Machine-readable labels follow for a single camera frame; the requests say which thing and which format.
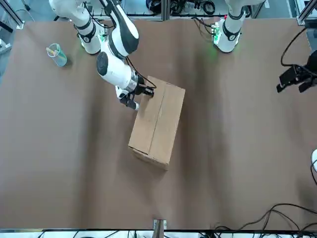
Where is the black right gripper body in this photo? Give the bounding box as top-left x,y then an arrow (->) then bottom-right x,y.
135,77 -> 147,97

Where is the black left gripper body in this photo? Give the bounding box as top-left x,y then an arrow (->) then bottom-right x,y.
306,49 -> 317,74

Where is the brown cardboard box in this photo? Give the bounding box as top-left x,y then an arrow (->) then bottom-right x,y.
128,75 -> 186,172

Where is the aluminium corner profile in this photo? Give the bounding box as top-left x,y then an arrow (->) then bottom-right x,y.
297,0 -> 317,25
0,0 -> 25,30

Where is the white desk lamp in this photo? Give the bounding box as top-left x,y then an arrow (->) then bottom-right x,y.
311,148 -> 317,174

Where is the clear plastic cup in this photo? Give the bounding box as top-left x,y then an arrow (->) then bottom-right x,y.
46,43 -> 68,67

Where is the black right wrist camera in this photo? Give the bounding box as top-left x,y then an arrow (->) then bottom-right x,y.
143,85 -> 155,98

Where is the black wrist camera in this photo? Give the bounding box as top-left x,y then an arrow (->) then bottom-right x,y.
276,64 -> 300,94
143,85 -> 155,98

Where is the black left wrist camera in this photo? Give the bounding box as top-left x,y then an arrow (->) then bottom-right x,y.
276,64 -> 300,94

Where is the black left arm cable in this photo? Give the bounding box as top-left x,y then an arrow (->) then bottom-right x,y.
280,27 -> 308,67

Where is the aluminium frame upright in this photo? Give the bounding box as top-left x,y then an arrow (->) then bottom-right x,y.
160,0 -> 170,22

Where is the thick black cable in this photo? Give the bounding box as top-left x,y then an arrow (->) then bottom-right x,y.
212,203 -> 317,233

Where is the aluminium frame post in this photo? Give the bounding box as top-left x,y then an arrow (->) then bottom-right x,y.
152,218 -> 167,238

